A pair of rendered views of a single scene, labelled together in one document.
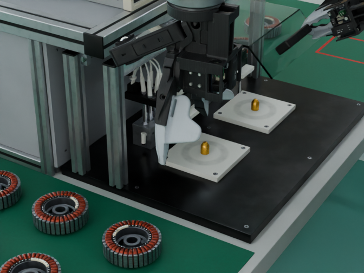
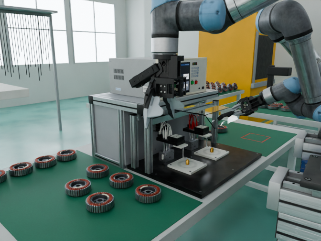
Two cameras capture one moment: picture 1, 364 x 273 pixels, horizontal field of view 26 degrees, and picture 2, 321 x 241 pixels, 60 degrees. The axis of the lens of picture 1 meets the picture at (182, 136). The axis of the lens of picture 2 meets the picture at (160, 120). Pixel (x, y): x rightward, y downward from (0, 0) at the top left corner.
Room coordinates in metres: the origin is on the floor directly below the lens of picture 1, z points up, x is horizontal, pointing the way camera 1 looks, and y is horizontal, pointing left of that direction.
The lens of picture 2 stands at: (0.14, -0.14, 1.37)
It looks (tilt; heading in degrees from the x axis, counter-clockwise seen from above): 14 degrees down; 10
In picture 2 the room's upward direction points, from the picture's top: straight up
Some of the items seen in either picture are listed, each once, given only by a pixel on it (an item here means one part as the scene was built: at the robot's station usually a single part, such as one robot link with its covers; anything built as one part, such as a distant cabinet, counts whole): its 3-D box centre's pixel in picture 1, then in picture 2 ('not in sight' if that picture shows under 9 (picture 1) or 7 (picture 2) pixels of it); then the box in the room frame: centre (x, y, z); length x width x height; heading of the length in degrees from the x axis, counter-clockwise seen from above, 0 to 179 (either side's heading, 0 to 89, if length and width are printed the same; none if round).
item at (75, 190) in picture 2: not in sight; (78, 187); (1.19, 0.41, 0.77); 0.11 x 0.11 x 0.04
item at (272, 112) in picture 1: (254, 111); (211, 152); (1.71, -0.18, 0.78); 0.15 x 0.15 x 0.01; 58
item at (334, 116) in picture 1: (225, 136); (197, 160); (1.61, -0.10, 0.76); 0.64 x 0.47 x 0.02; 148
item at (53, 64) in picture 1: (140, 52); (165, 125); (1.74, 0.10, 0.92); 0.66 x 0.01 x 0.30; 148
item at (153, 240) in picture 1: (132, 242); (148, 193); (1.19, 0.09, 0.77); 0.11 x 0.11 x 0.04
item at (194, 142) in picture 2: not in sight; (191, 144); (1.78, -0.06, 0.80); 0.08 x 0.05 x 0.06; 148
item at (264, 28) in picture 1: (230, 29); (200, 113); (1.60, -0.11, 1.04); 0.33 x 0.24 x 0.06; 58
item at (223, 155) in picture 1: (205, 154); (187, 165); (1.50, -0.05, 0.78); 0.15 x 0.15 x 0.01; 58
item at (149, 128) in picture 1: (150, 129); (166, 154); (1.58, 0.07, 0.80); 0.08 x 0.05 x 0.06; 148
